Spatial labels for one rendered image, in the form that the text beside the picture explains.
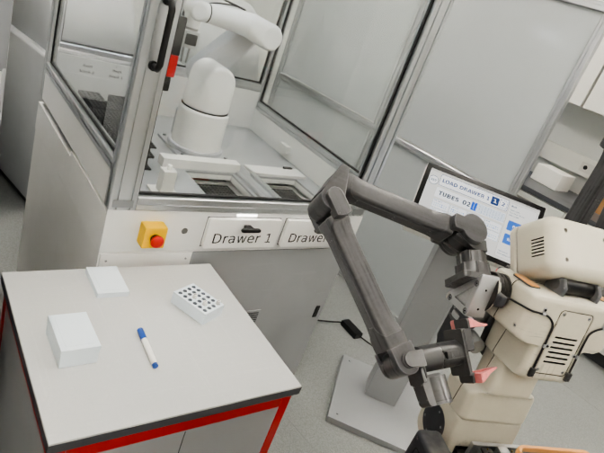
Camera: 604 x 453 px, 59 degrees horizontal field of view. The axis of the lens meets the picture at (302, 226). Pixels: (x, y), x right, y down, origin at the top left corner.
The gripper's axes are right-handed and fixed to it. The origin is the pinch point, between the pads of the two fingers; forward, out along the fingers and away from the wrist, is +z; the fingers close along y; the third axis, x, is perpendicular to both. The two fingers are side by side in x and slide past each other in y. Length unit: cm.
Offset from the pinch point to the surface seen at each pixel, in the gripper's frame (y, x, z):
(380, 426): 36, -127, 39
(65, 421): 1, -23, -90
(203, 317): -18, -48, -54
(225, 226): -48, -65, -40
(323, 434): 34, -127, 10
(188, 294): -26, -54, -56
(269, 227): -48, -70, -23
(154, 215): -51, -58, -63
